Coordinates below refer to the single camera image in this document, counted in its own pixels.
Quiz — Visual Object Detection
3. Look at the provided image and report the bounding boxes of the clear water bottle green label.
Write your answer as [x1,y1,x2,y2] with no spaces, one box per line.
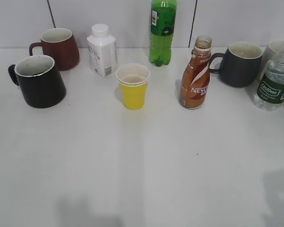
[253,45,284,111]

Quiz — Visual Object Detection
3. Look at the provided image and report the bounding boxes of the brown coffee drink bottle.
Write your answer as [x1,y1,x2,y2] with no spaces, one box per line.
[179,35,212,109]

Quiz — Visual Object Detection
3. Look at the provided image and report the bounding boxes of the black ceramic mug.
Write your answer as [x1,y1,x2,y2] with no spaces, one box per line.
[8,55,66,109]

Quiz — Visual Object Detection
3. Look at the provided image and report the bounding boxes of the green soda bottle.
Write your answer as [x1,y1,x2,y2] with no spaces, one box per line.
[150,0,178,67]

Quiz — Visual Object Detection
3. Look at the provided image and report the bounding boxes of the white milk carton bottle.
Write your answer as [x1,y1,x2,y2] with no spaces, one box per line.
[87,24,117,78]

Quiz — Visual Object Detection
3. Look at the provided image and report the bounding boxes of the white ceramic mug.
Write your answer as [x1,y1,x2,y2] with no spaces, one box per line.
[257,41,284,81]

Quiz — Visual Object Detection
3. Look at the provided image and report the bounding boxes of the dark grey ceramic mug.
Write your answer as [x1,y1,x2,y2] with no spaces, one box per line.
[209,42,263,87]

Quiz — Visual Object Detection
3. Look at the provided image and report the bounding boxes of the dark red ceramic mug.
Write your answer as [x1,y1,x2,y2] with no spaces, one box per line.
[29,28,80,71]

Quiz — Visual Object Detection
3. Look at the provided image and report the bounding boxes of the yellow paper cup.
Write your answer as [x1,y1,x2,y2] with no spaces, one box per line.
[116,63,150,110]

